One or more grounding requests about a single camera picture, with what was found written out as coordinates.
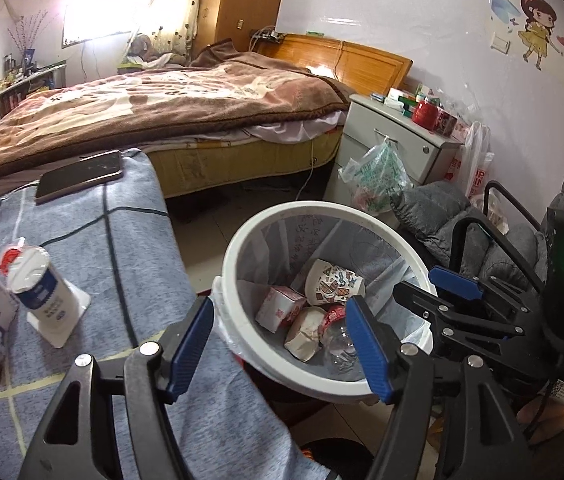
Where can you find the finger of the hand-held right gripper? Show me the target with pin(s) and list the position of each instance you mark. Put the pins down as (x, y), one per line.
(419, 302)
(456, 282)

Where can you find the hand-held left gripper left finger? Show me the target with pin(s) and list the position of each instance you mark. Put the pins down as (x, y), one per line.
(192, 345)

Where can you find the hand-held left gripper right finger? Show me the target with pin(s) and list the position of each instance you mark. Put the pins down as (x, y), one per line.
(369, 350)

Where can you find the white round waste bin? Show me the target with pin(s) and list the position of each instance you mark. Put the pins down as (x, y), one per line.
(307, 208)

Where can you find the white blue-print plastic cup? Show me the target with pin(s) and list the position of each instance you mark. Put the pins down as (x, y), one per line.
(37, 285)

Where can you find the clear plastic bottle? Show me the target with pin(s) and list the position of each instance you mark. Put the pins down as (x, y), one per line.
(339, 347)

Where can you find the grey padded chair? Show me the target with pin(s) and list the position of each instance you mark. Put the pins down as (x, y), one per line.
(459, 240)

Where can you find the round red lid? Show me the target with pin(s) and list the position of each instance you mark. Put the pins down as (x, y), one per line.
(334, 314)

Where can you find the crumpled white carton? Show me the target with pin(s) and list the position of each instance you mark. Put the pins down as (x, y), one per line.
(304, 335)

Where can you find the printed paper cup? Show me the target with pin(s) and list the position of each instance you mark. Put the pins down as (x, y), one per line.
(334, 285)

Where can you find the small pink carton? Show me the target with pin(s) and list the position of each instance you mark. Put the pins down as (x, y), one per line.
(279, 310)

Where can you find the blue plaid blanket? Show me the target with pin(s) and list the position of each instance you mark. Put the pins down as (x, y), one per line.
(127, 260)

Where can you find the white red-print plastic bag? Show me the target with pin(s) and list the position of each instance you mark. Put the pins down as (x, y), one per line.
(476, 160)

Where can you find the green-print hanging plastic bag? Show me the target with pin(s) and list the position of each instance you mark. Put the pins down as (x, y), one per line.
(376, 175)

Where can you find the translucent plastic bin liner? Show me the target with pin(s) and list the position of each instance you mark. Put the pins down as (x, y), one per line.
(282, 245)

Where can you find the white nightstand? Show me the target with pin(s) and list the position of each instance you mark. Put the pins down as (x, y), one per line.
(401, 140)

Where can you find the pink box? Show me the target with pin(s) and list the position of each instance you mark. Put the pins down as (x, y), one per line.
(449, 122)

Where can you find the red cup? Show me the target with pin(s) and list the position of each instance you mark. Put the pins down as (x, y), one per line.
(426, 112)

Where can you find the yellow mattress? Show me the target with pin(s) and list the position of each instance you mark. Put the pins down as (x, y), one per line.
(242, 162)

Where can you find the green and white box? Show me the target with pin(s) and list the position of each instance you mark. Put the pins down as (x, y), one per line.
(401, 97)

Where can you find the red and white foil lid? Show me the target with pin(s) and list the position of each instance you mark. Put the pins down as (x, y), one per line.
(12, 256)

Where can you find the dark smartphone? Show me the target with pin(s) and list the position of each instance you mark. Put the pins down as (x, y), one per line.
(79, 175)

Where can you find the white bed sheet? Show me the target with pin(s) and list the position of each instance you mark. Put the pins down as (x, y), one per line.
(287, 130)

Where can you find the wooden headboard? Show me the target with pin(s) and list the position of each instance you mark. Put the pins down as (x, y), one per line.
(356, 60)

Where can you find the bed with brown blanket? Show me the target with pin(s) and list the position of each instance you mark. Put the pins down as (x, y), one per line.
(137, 100)

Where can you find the brown teddy bear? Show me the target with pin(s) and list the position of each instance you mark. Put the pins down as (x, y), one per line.
(142, 47)

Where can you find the power strip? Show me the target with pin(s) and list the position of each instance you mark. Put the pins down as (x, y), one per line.
(267, 35)

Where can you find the cluttered side desk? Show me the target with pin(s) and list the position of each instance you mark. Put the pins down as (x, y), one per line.
(27, 82)

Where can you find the window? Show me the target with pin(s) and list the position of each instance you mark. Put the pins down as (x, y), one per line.
(102, 20)

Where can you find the dotted curtain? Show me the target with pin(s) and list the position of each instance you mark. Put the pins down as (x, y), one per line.
(177, 5)

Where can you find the wooden wardrobe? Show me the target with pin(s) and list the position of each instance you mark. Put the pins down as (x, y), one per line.
(242, 0)

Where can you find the decorative purple branches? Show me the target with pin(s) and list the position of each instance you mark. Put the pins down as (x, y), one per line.
(29, 30)

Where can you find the white wall switch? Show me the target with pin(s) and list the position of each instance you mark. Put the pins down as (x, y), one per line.
(500, 42)

